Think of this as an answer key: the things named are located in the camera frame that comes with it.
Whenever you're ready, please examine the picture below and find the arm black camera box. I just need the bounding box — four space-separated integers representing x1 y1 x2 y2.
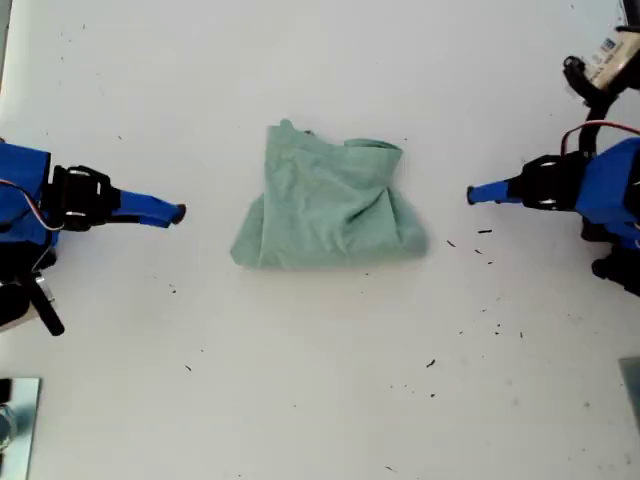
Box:
0 273 66 337

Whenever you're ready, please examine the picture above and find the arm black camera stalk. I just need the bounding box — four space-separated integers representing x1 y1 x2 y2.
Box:
562 54 626 154

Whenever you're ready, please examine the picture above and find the shiny steel plate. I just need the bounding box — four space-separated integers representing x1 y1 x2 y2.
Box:
0 377 44 480

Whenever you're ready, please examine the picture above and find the arm red white wire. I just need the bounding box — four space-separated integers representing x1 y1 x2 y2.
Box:
559 119 640 161
0 178 64 232

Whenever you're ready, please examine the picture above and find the green t-shirt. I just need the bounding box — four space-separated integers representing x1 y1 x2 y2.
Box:
229 118 430 272

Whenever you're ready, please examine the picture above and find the arm labelled camera box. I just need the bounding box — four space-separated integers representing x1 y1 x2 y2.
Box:
584 27 640 90

